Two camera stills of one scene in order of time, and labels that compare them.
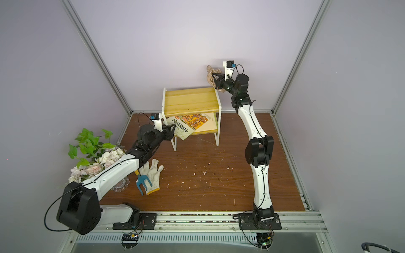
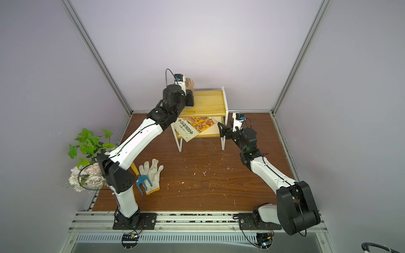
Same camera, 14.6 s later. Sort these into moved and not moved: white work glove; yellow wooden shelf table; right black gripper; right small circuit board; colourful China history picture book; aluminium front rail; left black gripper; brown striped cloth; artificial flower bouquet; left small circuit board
Moved: left black gripper; colourful China history picture book; yellow wooden shelf table; right black gripper; brown striped cloth
Not moved: aluminium front rail; white work glove; artificial flower bouquet; left small circuit board; right small circuit board
